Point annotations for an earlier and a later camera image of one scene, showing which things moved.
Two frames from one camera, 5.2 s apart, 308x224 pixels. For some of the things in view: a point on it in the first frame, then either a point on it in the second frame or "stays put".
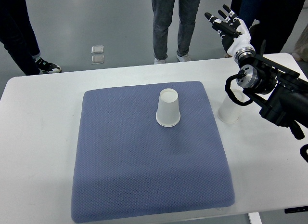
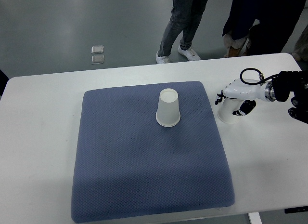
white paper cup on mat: x=168 y=114 stays put
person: x=18 y=36 -> x=4 y=79
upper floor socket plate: x=97 y=49 stays put
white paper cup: x=229 y=112 stays put
